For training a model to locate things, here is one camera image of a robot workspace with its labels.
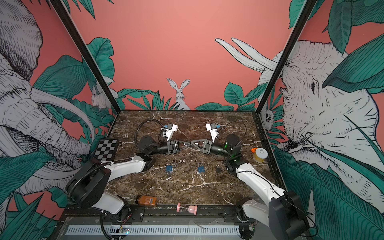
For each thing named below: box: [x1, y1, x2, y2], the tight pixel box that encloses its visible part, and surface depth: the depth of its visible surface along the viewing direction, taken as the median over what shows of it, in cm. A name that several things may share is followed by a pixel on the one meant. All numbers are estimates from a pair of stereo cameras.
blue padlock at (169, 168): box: [166, 165, 173, 172], surface depth 92 cm
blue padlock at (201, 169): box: [198, 166, 205, 173], surface depth 91 cm
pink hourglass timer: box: [176, 202, 198, 216], surface depth 75 cm
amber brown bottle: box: [135, 195, 158, 207], surface depth 76 cm
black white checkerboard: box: [93, 138, 118, 162], surface depth 96 cm
